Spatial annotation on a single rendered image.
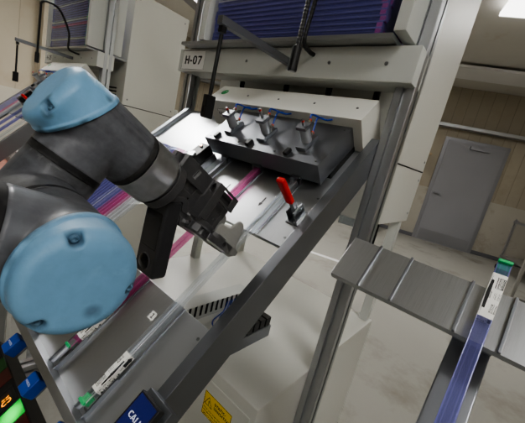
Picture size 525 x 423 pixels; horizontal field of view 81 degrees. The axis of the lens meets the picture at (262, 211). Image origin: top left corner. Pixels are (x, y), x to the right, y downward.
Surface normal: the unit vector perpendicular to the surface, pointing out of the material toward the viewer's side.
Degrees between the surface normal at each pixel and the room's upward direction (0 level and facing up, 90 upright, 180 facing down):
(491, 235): 90
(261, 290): 90
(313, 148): 43
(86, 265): 90
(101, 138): 93
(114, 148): 101
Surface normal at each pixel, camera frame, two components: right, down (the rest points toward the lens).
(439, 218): -0.35, 0.11
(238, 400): -0.63, 0.01
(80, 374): -0.26, -0.69
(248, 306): 0.74, 0.31
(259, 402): 0.23, -0.95
